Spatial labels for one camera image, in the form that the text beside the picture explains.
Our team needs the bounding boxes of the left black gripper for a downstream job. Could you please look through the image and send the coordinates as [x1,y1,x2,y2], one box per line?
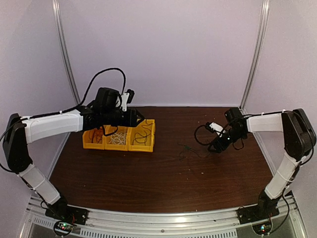
[103,109,145,127]

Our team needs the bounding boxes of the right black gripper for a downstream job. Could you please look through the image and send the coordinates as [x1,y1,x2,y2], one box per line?
[209,127,246,153]

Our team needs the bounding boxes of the green cable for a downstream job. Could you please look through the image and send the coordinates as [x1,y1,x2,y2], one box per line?
[177,143,211,162]

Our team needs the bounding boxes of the white cable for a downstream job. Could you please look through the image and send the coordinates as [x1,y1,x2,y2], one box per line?
[108,130,128,146]

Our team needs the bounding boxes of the red cable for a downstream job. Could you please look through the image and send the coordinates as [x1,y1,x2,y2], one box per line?
[86,126,105,144]

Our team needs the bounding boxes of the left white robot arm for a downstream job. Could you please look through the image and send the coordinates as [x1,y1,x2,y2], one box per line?
[0,87,144,220]

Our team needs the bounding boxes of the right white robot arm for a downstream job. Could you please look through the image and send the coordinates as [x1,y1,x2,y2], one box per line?
[203,108,317,219]

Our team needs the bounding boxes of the right yellow plastic bin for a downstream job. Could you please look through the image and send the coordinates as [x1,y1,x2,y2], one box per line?
[128,119,156,153]

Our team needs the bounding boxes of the yellow plastic bin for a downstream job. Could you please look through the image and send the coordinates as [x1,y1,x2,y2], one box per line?
[104,125,132,151]
[82,128,105,150]
[128,119,156,153]

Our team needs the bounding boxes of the middle yellow plastic bin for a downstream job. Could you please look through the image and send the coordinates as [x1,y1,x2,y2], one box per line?
[104,125,132,151]

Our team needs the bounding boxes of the left yellow plastic bin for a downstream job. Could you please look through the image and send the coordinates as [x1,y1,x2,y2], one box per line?
[82,128,105,150]

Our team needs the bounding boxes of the right circuit board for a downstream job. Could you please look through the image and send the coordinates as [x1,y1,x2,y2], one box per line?
[252,222,272,236]

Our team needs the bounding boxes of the circuit board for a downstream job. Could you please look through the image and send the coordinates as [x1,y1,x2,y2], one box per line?
[53,221,74,236]
[252,222,272,236]

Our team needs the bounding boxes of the left circuit board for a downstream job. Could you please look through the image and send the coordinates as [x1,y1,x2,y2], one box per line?
[53,221,74,236]

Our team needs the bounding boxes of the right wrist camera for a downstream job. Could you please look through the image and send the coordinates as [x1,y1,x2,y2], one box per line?
[206,122,226,137]

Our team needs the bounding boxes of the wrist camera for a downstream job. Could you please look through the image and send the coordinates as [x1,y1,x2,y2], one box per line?
[206,122,226,137]
[121,89,135,112]

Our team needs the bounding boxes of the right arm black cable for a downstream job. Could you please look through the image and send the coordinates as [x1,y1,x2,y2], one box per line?
[194,123,213,146]

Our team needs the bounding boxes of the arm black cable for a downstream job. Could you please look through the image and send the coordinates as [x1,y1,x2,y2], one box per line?
[194,123,213,146]
[24,68,127,119]

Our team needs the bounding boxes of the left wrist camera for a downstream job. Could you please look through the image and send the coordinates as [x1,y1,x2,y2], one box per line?
[121,89,135,112]

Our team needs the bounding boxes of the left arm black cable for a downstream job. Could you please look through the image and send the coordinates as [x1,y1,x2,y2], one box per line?
[24,68,127,119]

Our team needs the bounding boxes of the front aluminium rail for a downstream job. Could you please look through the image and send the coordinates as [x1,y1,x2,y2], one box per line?
[17,195,308,238]

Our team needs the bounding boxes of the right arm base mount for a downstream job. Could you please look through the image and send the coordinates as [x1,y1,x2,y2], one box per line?
[236,190,281,225]

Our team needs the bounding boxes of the left aluminium frame post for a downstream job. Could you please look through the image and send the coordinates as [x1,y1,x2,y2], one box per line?
[52,0,80,104]

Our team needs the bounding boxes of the aluminium frame post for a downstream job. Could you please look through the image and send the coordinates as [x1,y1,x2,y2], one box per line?
[240,0,270,111]
[52,0,80,104]

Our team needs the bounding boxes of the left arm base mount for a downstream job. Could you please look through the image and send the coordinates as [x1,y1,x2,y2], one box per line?
[45,195,88,225]

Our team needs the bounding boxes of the right aluminium frame post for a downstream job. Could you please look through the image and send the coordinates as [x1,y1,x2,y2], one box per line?
[240,0,270,111]

